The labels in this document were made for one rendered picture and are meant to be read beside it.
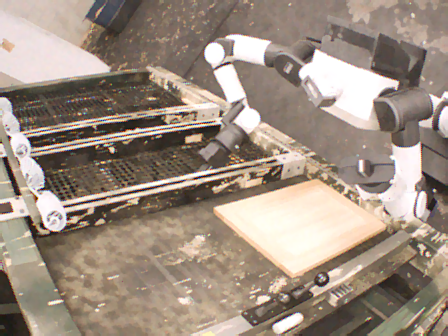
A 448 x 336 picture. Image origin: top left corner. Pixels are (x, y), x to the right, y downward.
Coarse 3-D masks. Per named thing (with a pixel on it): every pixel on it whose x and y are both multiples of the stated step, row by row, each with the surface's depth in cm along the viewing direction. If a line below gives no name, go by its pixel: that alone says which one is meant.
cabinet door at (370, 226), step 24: (288, 192) 157; (312, 192) 160; (336, 192) 162; (240, 216) 139; (264, 216) 141; (288, 216) 143; (312, 216) 145; (336, 216) 147; (360, 216) 148; (264, 240) 129; (288, 240) 131; (312, 240) 132; (336, 240) 133; (360, 240) 135; (288, 264) 120; (312, 264) 121
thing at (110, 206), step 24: (24, 168) 105; (240, 168) 158; (264, 168) 160; (288, 168) 168; (120, 192) 131; (144, 192) 133; (168, 192) 137; (192, 192) 144; (216, 192) 150; (0, 216) 102; (24, 216) 106; (72, 216) 119; (96, 216) 124; (120, 216) 130
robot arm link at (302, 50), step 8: (272, 48) 138; (280, 48) 137; (288, 48) 137; (296, 48) 136; (304, 48) 137; (312, 48) 140; (264, 56) 140; (272, 56) 138; (304, 56) 135; (264, 64) 142; (272, 64) 141
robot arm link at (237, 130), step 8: (240, 104) 154; (232, 112) 154; (240, 112) 156; (248, 112) 150; (256, 112) 151; (224, 120) 154; (232, 120) 155; (240, 120) 151; (248, 120) 150; (256, 120) 150; (224, 128) 154; (232, 128) 152; (240, 128) 153; (248, 128) 151; (240, 136) 152
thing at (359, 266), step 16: (400, 240) 132; (368, 256) 123; (384, 256) 125; (336, 272) 115; (352, 272) 115; (368, 272) 122; (320, 288) 108; (304, 304) 104; (240, 320) 95; (272, 320) 97
